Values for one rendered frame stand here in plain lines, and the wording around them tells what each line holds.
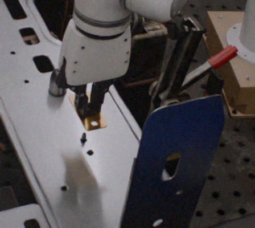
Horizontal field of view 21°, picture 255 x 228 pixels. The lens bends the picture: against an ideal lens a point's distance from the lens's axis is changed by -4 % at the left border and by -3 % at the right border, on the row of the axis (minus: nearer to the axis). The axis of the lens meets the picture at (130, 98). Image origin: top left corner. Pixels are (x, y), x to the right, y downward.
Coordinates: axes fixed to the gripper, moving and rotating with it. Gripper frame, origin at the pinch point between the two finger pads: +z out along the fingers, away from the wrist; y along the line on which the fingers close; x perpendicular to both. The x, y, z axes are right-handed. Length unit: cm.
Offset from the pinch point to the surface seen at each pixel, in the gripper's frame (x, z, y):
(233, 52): 0.7, -4.8, -25.5
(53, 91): -11.7, 8.6, 1.1
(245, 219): 55, -45, 18
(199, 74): 0.5, -1.0, -19.6
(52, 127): -4.4, 9.5, 4.0
